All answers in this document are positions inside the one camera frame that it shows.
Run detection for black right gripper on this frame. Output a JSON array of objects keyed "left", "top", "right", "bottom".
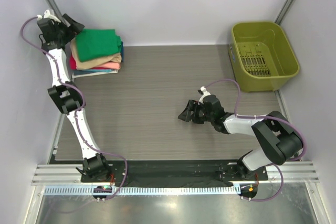
[{"left": 178, "top": 99, "right": 214, "bottom": 124}]

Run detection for green t-shirt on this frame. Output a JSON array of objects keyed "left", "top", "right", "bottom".
[{"left": 75, "top": 29, "right": 122, "bottom": 62}]

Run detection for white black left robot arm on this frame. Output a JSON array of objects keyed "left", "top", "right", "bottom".
[{"left": 37, "top": 9, "right": 112, "bottom": 182}]

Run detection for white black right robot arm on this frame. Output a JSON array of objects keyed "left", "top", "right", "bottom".
[{"left": 178, "top": 94, "right": 304, "bottom": 180}]

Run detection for magenta folded t-shirt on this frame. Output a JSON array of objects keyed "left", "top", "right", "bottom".
[{"left": 69, "top": 55, "right": 77, "bottom": 70}]

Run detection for teal folded t-shirt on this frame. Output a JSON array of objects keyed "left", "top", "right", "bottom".
[{"left": 70, "top": 40, "right": 123, "bottom": 78}]

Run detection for beige folded t-shirt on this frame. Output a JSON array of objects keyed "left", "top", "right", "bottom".
[{"left": 70, "top": 40, "right": 122, "bottom": 70}]

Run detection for pink folded t-shirt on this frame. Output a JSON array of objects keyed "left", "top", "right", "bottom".
[{"left": 94, "top": 61, "right": 120, "bottom": 70}]

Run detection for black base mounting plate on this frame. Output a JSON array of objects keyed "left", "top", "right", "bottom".
[{"left": 80, "top": 158, "right": 268, "bottom": 188}]

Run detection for olive green plastic basket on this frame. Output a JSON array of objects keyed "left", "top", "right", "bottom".
[{"left": 228, "top": 22, "right": 300, "bottom": 92}]

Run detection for slotted cable duct rail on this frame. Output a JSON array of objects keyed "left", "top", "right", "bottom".
[{"left": 44, "top": 185, "right": 240, "bottom": 196}]

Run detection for aluminium frame rail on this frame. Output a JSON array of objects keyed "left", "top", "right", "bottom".
[{"left": 31, "top": 161, "right": 319, "bottom": 185}]

